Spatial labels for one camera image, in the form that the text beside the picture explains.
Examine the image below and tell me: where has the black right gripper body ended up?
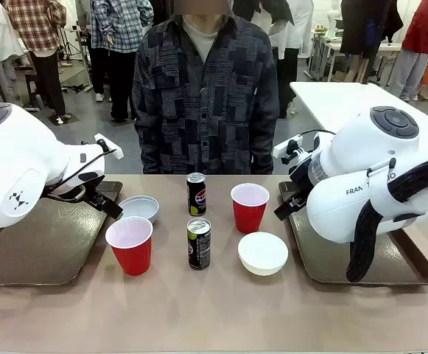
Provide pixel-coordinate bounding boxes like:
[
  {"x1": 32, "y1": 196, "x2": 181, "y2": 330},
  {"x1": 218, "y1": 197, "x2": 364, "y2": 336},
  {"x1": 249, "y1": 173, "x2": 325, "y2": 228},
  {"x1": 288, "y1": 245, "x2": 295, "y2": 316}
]
[{"x1": 285, "y1": 183, "x2": 309, "y2": 214}]

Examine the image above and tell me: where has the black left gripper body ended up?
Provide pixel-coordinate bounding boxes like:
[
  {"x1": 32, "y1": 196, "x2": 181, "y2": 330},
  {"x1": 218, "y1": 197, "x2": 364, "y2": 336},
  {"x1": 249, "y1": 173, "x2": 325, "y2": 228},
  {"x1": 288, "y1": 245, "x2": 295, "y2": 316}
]
[{"x1": 84, "y1": 182, "x2": 108, "y2": 209}]

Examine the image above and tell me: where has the white bowl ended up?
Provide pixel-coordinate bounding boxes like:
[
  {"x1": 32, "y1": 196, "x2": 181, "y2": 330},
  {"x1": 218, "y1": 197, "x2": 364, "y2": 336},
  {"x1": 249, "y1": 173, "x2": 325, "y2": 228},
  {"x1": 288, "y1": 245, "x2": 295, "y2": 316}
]
[
  {"x1": 237, "y1": 231, "x2": 290, "y2": 277},
  {"x1": 118, "y1": 195, "x2": 161, "y2": 225}
]

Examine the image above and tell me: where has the red plastic cup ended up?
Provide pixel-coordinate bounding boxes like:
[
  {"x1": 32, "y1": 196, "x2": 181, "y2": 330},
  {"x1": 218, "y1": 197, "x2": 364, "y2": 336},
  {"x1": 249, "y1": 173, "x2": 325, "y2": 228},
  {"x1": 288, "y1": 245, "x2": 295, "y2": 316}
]
[
  {"x1": 230, "y1": 183, "x2": 270, "y2": 235},
  {"x1": 105, "y1": 215, "x2": 154, "y2": 277}
]

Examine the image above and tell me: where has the black Pepsi soda can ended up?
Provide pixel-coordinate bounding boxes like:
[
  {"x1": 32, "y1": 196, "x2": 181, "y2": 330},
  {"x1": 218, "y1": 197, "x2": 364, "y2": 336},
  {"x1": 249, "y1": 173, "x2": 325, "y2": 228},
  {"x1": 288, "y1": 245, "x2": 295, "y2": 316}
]
[
  {"x1": 186, "y1": 172, "x2": 207, "y2": 217},
  {"x1": 186, "y1": 217, "x2": 213, "y2": 271}
]

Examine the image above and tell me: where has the person's right forearm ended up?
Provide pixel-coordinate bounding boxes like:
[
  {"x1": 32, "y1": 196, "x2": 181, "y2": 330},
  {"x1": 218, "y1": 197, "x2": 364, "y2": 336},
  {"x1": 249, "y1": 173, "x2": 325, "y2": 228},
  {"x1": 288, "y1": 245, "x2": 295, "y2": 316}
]
[{"x1": 134, "y1": 121, "x2": 164, "y2": 175}]

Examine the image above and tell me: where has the person's left forearm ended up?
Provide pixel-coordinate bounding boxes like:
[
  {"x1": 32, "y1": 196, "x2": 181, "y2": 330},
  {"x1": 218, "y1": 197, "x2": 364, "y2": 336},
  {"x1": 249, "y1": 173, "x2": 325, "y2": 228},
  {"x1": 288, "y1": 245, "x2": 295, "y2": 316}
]
[{"x1": 250, "y1": 121, "x2": 278, "y2": 175}]

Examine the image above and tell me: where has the brown plastic serving tray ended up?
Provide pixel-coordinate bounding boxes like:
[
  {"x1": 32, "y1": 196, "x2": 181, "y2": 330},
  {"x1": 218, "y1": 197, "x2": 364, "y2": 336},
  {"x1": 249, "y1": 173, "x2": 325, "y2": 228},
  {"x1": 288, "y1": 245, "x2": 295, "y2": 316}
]
[
  {"x1": 278, "y1": 180, "x2": 428, "y2": 287},
  {"x1": 0, "y1": 180, "x2": 124, "y2": 287}
]

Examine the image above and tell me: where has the white side table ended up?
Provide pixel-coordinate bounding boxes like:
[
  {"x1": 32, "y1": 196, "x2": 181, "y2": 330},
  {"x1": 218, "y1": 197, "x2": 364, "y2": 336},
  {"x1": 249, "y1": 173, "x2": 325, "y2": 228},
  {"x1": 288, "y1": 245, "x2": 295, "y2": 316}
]
[{"x1": 289, "y1": 81, "x2": 428, "y2": 148}]

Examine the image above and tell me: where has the dark stool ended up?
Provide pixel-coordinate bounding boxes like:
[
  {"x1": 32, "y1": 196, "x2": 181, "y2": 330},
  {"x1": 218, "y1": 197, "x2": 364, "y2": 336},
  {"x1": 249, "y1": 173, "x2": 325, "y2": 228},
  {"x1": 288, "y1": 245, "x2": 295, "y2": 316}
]
[{"x1": 24, "y1": 72, "x2": 41, "y2": 111}]

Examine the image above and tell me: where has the person in dark patchwork shirt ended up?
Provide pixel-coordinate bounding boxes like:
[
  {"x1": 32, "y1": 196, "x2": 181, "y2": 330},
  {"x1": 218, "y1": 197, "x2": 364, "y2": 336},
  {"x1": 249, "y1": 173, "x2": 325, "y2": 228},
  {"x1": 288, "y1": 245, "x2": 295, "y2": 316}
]
[{"x1": 132, "y1": 10, "x2": 279, "y2": 175}]

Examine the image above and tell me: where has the black tripod stand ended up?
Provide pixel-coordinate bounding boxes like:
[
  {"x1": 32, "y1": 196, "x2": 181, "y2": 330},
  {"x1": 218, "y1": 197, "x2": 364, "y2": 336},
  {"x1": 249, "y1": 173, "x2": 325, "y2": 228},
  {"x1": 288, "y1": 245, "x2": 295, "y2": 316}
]
[{"x1": 58, "y1": 27, "x2": 89, "y2": 93}]

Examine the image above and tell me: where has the white background desk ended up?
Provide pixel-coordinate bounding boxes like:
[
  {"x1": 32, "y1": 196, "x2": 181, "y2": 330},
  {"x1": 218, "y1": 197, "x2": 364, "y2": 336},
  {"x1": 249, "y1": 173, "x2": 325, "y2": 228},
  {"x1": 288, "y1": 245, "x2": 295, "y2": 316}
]
[{"x1": 307, "y1": 29, "x2": 402, "y2": 82}]

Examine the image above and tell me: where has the person in white top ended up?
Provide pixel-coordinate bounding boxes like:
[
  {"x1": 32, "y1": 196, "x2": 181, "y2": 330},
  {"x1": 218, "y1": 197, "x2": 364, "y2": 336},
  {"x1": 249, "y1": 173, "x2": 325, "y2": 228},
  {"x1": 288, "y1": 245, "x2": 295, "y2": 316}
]
[{"x1": 231, "y1": 0, "x2": 315, "y2": 119}]

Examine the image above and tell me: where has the person in blue plaid shirt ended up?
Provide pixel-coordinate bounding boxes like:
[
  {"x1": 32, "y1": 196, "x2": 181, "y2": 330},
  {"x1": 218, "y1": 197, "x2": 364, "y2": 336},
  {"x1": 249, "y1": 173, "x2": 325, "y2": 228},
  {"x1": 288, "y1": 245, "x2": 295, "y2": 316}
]
[{"x1": 88, "y1": 0, "x2": 155, "y2": 122}]

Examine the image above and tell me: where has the person in dark coat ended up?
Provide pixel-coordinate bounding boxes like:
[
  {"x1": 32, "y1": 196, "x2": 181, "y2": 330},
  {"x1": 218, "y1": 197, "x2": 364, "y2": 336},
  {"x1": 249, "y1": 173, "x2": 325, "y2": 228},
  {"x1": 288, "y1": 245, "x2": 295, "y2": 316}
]
[{"x1": 340, "y1": 0, "x2": 404, "y2": 84}]

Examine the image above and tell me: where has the person in red plaid shirt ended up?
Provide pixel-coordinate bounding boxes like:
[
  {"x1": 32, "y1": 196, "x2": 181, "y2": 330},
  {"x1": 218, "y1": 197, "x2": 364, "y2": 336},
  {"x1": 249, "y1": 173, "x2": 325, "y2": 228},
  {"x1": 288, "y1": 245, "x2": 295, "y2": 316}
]
[{"x1": 5, "y1": 0, "x2": 69, "y2": 125}]

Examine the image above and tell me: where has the person in red jacket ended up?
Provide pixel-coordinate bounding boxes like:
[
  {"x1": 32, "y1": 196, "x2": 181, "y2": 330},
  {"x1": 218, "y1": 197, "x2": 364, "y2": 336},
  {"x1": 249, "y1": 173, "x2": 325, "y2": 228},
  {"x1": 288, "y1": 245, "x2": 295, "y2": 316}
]
[{"x1": 388, "y1": 0, "x2": 428, "y2": 101}]

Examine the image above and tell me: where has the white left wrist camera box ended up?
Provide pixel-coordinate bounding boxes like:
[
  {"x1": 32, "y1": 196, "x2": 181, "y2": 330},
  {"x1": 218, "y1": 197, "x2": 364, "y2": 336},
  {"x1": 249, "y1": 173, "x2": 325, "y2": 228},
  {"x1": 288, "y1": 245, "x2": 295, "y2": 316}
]
[{"x1": 94, "y1": 133, "x2": 124, "y2": 160}]

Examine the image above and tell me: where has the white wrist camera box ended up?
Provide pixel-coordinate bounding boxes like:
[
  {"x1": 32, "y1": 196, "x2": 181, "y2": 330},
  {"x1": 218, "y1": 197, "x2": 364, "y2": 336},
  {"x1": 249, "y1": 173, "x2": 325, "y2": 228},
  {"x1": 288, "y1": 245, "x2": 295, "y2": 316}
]
[
  {"x1": 94, "y1": 133, "x2": 124, "y2": 160},
  {"x1": 273, "y1": 134, "x2": 304, "y2": 160}
]

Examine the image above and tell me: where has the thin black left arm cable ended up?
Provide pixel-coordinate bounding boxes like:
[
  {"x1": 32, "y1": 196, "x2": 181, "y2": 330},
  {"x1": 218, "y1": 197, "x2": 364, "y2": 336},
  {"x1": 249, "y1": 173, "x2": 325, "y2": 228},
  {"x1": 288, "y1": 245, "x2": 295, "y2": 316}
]
[{"x1": 43, "y1": 139, "x2": 119, "y2": 202}]

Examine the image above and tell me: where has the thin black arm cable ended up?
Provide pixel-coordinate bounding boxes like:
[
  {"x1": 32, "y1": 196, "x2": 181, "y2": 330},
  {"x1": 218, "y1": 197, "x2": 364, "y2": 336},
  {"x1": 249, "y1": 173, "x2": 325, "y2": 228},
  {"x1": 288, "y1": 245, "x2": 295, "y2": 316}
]
[
  {"x1": 43, "y1": 139, "x2": 119, "y2": 202},
  {"x1": 301, "y1": 128, "x2": 337, "y2": 140}
]

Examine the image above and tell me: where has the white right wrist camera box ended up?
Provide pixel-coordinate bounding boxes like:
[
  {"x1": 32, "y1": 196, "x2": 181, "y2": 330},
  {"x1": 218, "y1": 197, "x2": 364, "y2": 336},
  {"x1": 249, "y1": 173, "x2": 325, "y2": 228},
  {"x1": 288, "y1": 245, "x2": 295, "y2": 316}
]
[{"x1": 273, "y1": 134, "x2": 304, "y2": 160}]

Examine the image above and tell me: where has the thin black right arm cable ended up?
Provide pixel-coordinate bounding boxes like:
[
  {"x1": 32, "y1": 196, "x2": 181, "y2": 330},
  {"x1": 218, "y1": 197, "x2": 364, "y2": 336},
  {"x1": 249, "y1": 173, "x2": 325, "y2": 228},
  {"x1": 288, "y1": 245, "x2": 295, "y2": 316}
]
[{"x1": 301, "y1": 128, "x2": 337, "y2": 140}]

